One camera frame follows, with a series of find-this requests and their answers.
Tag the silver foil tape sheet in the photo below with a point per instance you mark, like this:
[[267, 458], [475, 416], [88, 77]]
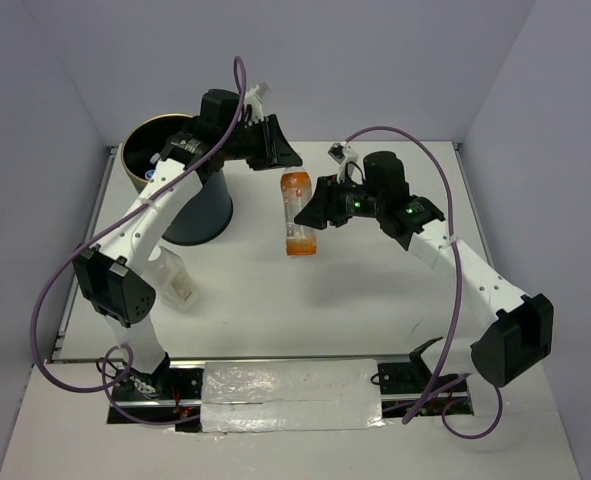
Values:
[[316, 395]]

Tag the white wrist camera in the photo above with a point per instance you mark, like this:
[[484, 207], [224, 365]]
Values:
[[254, 103], [346, 158]]

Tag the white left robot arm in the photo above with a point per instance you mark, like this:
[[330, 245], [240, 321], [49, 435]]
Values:
[[175, 161]]

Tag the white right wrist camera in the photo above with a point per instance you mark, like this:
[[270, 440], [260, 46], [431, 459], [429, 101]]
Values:
[[346, 158]]

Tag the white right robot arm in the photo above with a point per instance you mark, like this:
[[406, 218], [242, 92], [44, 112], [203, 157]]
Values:
[[518, 327]]

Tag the square clear white-cap bottle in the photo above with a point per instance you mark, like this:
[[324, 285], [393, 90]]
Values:
[[167, 273]]

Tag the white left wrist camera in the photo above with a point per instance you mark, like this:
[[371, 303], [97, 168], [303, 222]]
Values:
[[254, 103]]

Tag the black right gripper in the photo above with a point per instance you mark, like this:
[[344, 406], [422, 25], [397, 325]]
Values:
[[326, 201]]

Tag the crushed clear blue-label bottle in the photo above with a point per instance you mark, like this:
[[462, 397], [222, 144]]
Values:
[[155, 158]]

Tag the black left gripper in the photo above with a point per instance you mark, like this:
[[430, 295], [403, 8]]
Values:
[[277, 153]]

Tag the black bin with gold rim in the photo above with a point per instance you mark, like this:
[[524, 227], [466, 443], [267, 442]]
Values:
[[205, 216]]

